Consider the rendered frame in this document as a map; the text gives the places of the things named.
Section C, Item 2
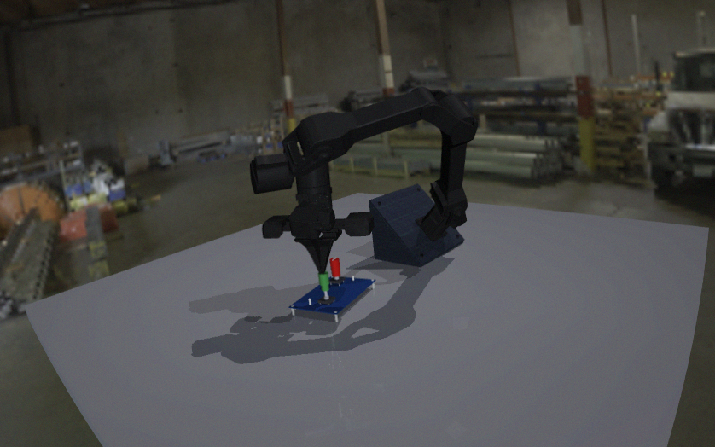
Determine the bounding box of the blue circuit board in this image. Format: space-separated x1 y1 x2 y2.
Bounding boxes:
288 258 376 322

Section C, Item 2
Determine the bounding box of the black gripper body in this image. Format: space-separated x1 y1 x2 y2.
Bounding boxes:
262 183 375 239

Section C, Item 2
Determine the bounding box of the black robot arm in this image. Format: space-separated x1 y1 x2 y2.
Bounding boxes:
250 86 478 242

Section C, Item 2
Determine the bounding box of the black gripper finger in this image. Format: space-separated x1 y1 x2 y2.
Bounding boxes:
318 230 342 273
294 237 322 273

